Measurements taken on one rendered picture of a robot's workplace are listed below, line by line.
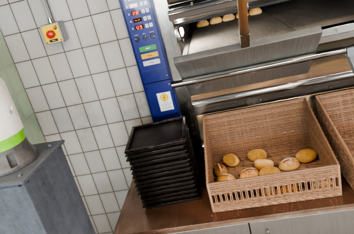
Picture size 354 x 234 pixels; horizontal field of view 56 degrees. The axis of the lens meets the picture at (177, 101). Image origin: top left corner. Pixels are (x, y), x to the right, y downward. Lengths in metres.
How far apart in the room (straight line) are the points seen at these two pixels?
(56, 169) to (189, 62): 0.62
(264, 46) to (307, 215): 0.73
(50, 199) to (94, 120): 1.02
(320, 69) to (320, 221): 0.74
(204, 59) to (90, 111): 0.89
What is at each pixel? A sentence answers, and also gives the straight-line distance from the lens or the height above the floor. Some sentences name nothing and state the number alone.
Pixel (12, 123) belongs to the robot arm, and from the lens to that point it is 0.98.
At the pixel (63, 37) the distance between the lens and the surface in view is 1.82.
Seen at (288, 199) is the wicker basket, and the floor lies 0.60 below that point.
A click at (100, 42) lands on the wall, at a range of 1.83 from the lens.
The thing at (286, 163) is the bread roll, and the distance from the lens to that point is 1.73.
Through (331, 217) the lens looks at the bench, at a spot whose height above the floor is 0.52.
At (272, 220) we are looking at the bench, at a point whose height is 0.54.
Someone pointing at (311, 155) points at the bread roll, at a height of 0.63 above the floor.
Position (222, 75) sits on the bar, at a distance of 1.40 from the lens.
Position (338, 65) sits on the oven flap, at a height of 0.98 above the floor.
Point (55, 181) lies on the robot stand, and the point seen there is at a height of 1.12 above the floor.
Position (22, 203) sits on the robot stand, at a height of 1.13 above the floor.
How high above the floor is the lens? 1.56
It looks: 19 degrees down
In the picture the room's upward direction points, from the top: 14 degrees counter-clockwise
